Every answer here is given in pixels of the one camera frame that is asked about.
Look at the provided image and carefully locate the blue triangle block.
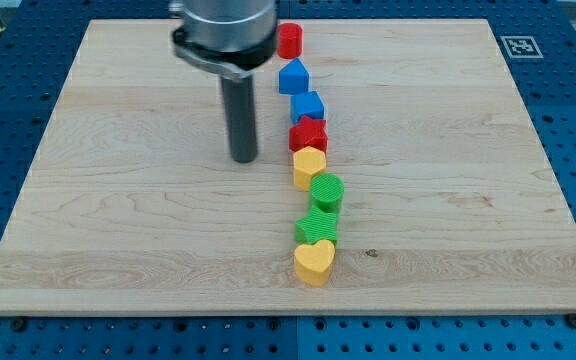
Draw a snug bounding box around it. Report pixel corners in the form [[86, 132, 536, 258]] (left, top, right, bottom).
[[278, 58, 310, 95]]

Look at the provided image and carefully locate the green cylinder block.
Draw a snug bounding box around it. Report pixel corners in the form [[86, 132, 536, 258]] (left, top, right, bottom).
[[310, 173, 345, 214]]

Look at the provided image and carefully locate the yellow hexagon block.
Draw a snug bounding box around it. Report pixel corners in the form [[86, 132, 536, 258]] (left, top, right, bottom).
[[293, 146, 327, 191]]

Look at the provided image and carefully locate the yellow heart block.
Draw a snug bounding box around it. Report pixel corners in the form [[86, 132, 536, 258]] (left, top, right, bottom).
[[293, 239, 336, 287]]

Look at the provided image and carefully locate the blue cube block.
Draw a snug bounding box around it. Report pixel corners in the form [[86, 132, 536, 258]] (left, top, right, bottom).
[[290, 91, 325, 125]]

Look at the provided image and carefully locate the green star block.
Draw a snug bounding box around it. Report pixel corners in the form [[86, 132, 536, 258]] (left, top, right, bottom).
[[294, 205, 339, 245]]

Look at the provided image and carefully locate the white fiducial marker tag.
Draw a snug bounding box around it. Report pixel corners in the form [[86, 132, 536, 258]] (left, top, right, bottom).
[[500, 35, 543, 59]]

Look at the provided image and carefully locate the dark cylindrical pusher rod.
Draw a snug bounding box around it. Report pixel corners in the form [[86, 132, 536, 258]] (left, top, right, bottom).
[[220, 75, 258, 163]]

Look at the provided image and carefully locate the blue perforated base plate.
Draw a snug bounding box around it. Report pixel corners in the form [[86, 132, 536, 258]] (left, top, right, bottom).
[[0, 0, 576, 359]]

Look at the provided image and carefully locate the red star block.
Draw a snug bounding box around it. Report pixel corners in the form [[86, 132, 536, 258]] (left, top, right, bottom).
[[289, 115, 328, 153]]

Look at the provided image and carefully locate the red cylinder block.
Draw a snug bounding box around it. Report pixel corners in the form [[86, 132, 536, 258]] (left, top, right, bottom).
[[277, 22, 303, 59]]

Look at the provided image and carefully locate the light wooden board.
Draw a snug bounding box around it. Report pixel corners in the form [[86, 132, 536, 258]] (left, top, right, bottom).
[[0, 19, 576, 317]]

